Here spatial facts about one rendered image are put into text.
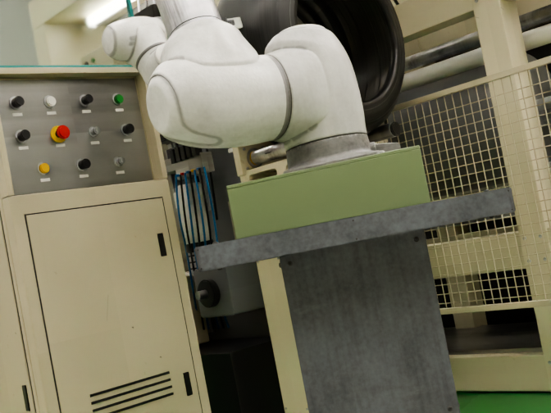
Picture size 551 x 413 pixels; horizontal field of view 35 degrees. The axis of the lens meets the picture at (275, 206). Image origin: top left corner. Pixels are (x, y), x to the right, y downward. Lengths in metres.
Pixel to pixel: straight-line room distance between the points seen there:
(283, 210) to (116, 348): 1.32
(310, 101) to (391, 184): 0.22
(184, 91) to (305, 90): 0.22
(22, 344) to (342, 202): 1.39
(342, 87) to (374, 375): 0.50
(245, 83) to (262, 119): 0.07
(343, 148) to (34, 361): 1.32
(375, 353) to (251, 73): 0.52
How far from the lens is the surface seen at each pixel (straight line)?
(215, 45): 1.48
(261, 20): 2.42
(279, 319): 2.79
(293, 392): 2.82
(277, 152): 2.57
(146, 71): 2.15
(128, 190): 2.72
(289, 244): 1.34
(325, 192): 1.42
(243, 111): 1.45
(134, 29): 2.19
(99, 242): 2.64
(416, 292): 1.48
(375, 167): 1.43
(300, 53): 1.54
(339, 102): 1.54
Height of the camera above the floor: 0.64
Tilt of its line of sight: 2 degrees up
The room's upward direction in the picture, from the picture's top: 11 degrees counter-clockwise
